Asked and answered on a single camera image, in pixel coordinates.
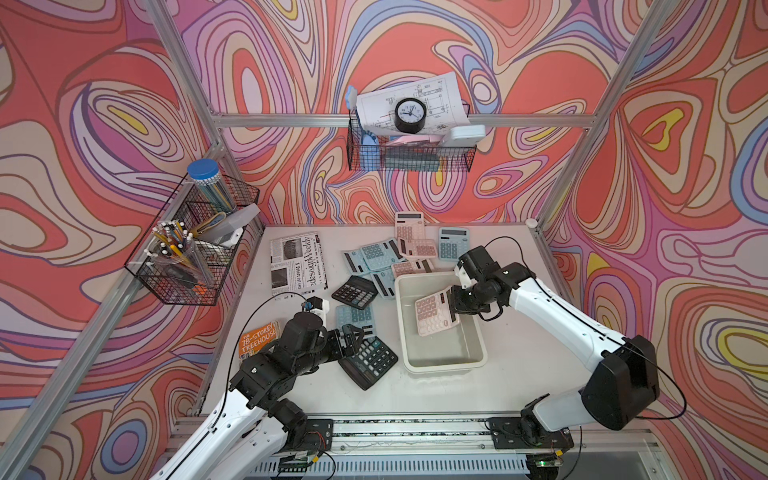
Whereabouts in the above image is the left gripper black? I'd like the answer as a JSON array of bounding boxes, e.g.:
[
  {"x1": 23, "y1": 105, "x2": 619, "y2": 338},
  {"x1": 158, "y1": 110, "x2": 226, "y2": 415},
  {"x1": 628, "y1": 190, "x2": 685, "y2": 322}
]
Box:
[{"x1": 292, "y1": 322, "x2": 365, "y2": 378}]

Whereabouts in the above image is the pink calculator front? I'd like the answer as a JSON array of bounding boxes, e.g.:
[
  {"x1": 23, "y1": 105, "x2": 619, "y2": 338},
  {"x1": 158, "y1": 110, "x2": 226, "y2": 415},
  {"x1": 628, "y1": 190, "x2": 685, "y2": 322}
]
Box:
[{"x1": 414, "y1": 286, "x2": 460, "y2": 337}]

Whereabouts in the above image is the pink calculator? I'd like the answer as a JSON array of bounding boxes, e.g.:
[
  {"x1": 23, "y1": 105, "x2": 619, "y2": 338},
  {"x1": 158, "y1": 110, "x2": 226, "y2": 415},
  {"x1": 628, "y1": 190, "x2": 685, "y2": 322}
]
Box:
[
  {"x1": 414, "y1": 286, "x2": 460, "y2": 337},
  {"x1": 392, "y1": 259, "x2": 435, "y2": 278},
  {"x1": 395, "y1": 211, "x2": 426, "y2": 242},
  {"x1": 398, "y1": 238, "x2": 439, "y2": 260}
]

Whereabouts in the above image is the black calculator front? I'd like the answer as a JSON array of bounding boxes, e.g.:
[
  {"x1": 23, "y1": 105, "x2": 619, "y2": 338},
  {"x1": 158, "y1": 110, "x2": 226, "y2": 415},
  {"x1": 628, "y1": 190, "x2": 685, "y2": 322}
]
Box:
[{"x1": 338, "y1": 336, "x2": 399, "y2": 391}]

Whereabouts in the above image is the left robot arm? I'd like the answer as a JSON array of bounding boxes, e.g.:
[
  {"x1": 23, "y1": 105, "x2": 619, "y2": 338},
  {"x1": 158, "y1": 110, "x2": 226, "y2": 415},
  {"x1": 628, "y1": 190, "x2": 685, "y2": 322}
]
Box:
[{"x1": 153, "y1": 309, "x2": 364, "y2": 479}]

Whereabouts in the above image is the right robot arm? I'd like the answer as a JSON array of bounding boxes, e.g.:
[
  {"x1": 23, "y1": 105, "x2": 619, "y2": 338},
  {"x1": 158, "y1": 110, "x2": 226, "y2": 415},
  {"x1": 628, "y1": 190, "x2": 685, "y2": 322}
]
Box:
[{"x1": 450, "y1": 246, "x2": 660, "y2": 445}]

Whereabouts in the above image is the light blue calculator front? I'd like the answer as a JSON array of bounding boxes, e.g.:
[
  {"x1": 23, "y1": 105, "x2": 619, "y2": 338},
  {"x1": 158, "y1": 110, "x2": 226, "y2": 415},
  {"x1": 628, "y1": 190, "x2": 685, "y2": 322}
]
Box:
[{"x1": 335, "y1": 305, "x2": 377, "y2": 339}]

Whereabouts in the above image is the light blue calculator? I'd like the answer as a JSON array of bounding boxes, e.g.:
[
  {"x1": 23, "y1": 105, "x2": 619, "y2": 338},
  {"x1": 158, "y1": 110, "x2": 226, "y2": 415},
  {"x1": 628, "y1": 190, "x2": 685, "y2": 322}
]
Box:
[
  {"x1": 438, "y1": 227, "x2": 470, "y2": 263},
  {"x1": 360, "y1": 238, "x2": 407, "y2": 272},
  {"x1": 335, "y1": 305, "x2": 377, "y2": 339},
  {"x1": 370, "y1": 270, "x2": 396, "y2": 300},
  {"x1": 342, "y1": 249, "x2": 371, "y2": 276}
]

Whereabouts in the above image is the pink calculator behind box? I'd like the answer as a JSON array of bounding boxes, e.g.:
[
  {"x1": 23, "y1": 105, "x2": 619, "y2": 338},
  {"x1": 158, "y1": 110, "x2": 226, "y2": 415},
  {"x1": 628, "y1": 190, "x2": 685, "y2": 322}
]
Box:
[{"x1": 392, "y1": 259, "x2": 435, "y2": 278}]

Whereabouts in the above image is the light blue calculator back right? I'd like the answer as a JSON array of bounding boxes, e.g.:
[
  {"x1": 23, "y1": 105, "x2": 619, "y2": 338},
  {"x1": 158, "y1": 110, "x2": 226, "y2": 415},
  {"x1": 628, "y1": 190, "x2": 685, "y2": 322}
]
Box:
[{"x1": 438, "y1": 227, "x2": 470, "y2": 263}]

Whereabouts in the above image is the white plastic storage box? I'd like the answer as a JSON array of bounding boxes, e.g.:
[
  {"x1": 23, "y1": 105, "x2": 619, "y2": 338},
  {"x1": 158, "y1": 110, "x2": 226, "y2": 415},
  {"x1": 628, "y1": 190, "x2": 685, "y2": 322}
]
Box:
[{"x1": 395, "y1": 272, "x2": 487, "y2": 377}]

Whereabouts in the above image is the pink calculator back tilted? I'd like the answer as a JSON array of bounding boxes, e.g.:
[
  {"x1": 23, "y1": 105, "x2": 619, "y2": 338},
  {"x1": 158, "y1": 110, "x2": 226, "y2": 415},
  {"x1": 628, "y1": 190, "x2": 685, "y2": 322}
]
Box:
[{"x1": 398, "y1": 238, "x2": 439, "y2": 260}]

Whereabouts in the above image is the light blue calculator lower centre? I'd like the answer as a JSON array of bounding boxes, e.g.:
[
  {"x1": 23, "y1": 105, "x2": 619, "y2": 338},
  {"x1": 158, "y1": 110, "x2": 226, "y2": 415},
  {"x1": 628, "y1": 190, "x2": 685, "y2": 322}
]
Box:
[{"x1": 370, "y1": 270, "x2": 396, "y2": 300}]

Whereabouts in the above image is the light blue calculator centre top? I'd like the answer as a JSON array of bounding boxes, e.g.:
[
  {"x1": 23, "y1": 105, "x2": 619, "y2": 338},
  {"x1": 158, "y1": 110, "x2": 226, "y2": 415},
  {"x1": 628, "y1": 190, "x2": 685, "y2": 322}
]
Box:
[{"x1": 360, "y1": 238, "x2": 407, "y2": 272}]

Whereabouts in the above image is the pink calculator back top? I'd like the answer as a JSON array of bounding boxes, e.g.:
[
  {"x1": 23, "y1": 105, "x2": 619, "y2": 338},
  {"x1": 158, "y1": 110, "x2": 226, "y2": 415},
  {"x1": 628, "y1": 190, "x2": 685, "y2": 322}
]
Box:
[{"x1": 395, "y1": 211, "x2": 426, "y2": 242}]

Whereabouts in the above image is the light blue calculator far left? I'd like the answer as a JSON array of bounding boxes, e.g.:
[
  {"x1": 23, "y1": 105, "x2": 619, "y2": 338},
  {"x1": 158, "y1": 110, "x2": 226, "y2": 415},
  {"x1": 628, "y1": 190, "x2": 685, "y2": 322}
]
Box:
[{"x1": 342, "y1": 249, "x2": 371, "y2": 276}]

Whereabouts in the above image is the orange paperback book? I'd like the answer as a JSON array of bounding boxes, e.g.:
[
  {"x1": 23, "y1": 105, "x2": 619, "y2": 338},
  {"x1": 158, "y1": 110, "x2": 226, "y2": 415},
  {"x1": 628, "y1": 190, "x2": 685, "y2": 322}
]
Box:
[{"x1": 238, "y1": 321, "x2": 280, "y2": 361}]

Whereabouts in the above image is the white stapler in basket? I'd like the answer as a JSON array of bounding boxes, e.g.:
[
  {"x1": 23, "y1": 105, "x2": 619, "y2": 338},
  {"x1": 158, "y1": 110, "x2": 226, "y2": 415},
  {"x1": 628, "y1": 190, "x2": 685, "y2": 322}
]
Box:
[{"x1": 197, "y1": 204, "x2": 260, "y2": 245}]

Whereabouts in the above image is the white rounded device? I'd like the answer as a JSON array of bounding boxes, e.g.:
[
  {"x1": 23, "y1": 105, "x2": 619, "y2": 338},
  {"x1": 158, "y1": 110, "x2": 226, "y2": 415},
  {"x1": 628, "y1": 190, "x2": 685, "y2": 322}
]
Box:
[{"x1": 443, "y1": 124, "x2": 487, "y2": 148}]

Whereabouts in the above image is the black round clock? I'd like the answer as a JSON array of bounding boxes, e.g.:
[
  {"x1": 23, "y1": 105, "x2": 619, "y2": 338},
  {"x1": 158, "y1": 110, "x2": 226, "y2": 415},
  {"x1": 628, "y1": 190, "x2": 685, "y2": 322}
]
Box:
[{"x1": 394, "y1": 97, "x2": 427, "y2": 134}]

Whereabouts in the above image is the clear cup of pencils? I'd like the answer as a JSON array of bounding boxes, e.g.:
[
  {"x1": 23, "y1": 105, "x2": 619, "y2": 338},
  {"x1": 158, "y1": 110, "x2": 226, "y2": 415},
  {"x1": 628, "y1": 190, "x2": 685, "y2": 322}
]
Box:
[{"x1": 144, "y1": 220, "x2": 214, "y2": 289}]

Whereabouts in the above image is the white paper drawing sheet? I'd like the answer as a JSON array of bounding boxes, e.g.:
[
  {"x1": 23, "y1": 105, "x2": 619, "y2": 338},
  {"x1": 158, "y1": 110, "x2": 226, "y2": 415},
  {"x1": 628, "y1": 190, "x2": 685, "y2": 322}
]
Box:
[{"x1": 356, "y1": 73, "x2": 469, "y2": 136}]

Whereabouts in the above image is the blue lid pencil jar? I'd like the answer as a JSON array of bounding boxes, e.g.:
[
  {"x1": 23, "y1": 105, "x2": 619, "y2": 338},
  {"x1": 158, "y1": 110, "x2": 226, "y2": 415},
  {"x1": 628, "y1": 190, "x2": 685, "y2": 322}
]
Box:
[{"x1": 187, "y1": 158, "x2": 237, "y2": 214}]

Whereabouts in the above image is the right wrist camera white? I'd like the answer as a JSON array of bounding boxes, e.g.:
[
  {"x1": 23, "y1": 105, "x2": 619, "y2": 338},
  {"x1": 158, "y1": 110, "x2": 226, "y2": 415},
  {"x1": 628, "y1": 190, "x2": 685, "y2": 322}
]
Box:
[{"x1": 454, "y1": 265, "x2": 476, "y2": 290}]

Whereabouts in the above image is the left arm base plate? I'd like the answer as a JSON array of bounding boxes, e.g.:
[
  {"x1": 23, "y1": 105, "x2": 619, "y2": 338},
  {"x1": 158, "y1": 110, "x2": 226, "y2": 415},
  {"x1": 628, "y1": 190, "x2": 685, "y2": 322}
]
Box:
[{"x1": 280, "y1": 418, "x2": 334, "y2": 453}]

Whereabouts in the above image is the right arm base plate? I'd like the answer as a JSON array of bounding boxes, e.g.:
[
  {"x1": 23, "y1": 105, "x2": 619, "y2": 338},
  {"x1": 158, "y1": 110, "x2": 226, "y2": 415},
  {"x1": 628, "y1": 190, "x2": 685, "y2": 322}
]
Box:
[{"x1": 484, "y1": 416, "x2": 574, "y2": 452}]

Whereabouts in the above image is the black wire basket back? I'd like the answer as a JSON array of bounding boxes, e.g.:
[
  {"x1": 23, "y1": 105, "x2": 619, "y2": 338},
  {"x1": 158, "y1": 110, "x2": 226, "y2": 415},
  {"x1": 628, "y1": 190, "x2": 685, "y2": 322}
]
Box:
[{"x1": 346, "y1": 111, "x2": 477, "y2": 173}]

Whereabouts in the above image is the black wire basket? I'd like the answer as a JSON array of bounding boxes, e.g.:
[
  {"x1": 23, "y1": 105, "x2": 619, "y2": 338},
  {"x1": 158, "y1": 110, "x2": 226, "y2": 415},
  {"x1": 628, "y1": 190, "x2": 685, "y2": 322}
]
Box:
[
  {"x1": 124, "y1": 177, "x2": 263, "y2": 306},
  {"x1": 346, "y1": 111, "x2": 477, "y2": 173}
]

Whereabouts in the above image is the black wire basket left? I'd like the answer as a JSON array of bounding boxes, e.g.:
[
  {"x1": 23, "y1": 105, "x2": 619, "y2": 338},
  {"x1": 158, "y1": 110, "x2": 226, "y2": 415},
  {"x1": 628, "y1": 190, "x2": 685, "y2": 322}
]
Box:
[{"x1": 124, "y1": 177, "x2": 263, "y2": 306}]

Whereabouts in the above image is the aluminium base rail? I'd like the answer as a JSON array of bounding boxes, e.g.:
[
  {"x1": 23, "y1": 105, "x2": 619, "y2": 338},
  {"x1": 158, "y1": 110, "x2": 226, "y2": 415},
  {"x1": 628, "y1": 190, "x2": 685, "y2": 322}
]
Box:
[{"x1": 244, "y1": 415, "x2": 677, "y2": 479}]

